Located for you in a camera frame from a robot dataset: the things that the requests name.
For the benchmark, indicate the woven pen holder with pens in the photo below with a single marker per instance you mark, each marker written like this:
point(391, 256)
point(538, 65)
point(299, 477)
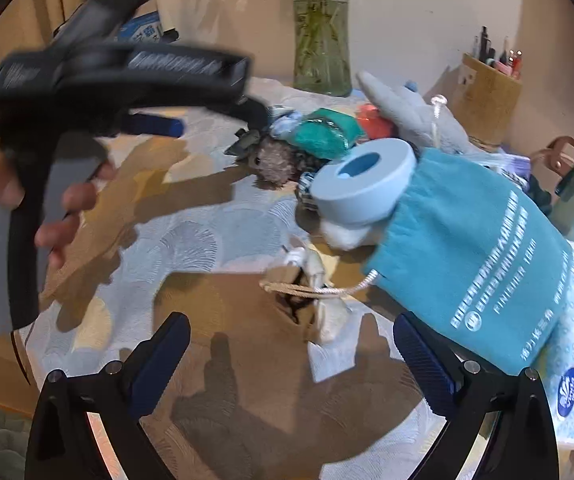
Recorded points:
point(487, 95)

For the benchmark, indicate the brown fluffy ball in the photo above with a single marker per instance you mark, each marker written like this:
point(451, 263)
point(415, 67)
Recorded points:
point(279, 162)

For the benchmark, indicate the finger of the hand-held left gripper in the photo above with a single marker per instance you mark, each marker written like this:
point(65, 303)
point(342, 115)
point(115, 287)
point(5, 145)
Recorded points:
point(157, 125)
point(254, 110)

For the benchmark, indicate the grey-blue plush toy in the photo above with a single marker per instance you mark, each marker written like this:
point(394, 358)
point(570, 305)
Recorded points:
point(417, 110)

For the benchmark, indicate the blue and white box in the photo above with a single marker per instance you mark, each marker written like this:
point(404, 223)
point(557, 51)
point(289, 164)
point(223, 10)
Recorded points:
point(142, 27)

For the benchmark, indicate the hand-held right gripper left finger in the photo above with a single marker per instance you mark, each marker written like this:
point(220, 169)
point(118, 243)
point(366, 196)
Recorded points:
point(149, 385)

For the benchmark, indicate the glass vase with green stems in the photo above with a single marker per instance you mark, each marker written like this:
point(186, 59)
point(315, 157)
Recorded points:
point(323, 45)

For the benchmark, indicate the person's left hand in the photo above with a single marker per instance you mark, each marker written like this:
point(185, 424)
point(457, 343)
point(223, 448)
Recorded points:
point(74, 197)

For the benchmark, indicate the dark green bow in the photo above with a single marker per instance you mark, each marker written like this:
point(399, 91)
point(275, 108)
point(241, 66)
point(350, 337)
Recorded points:
point(244, 145)

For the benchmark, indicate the pink-red small pouch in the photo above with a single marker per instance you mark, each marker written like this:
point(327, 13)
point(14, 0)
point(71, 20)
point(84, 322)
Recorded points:
point(373, 120)

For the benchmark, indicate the wooden chair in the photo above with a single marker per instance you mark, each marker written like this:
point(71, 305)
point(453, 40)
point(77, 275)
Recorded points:
point(559, 152)

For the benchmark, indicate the light blue tape roll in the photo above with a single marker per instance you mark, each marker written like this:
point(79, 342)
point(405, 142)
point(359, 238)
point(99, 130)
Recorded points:
point(367, 185)

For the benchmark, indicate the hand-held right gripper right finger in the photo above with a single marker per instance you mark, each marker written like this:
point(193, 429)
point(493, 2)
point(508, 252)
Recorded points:
point(429, 380)

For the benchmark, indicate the purple packet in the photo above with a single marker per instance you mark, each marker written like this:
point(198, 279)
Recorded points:
point(509, 162)

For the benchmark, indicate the patterned tablecloth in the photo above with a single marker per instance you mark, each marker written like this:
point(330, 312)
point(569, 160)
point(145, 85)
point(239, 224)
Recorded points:
point(207, 230)

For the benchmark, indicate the green crinkled packet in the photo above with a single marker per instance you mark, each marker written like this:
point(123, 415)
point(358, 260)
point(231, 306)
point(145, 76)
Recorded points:
point(329, 132)

